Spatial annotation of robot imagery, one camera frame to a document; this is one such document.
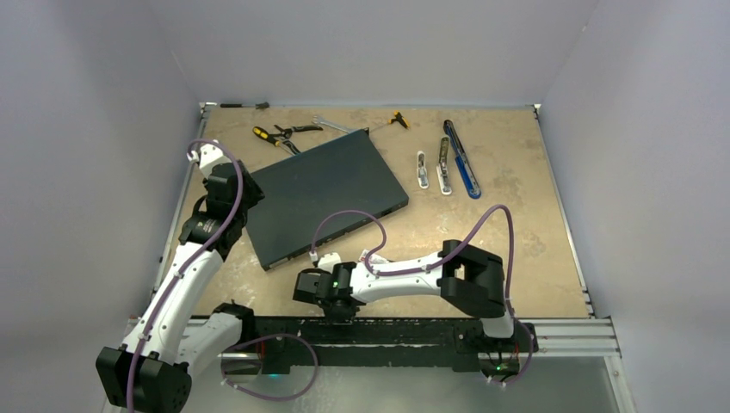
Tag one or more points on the dark flat network switch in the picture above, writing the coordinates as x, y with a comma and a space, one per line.
320, 195

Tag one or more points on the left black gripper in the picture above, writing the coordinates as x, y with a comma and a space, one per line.
254, 194

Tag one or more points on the blue stapler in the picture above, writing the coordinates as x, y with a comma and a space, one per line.
467, 175

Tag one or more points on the black tool at wall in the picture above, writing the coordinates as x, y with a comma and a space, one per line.
257, 106

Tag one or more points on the black handled cutters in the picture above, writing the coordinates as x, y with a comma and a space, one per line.
296, 130

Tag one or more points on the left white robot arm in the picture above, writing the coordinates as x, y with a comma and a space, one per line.
155, 366

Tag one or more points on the small yellow black screwdriver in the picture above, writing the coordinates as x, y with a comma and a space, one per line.
397, 118

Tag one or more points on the white stapler part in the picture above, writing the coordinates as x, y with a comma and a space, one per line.
422, 176

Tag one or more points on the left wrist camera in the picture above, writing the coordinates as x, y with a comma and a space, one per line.
207, 156

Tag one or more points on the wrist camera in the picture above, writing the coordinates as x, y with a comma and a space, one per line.
207, 156
326, 261

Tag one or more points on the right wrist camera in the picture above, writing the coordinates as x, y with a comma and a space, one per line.
326, 261

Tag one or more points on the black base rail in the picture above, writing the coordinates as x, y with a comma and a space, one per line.
280, 343

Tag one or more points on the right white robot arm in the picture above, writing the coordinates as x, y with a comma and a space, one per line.
470, 279

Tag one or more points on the silver wrench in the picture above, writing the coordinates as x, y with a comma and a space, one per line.
319, 120

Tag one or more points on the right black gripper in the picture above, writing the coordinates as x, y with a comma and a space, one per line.
336, 316

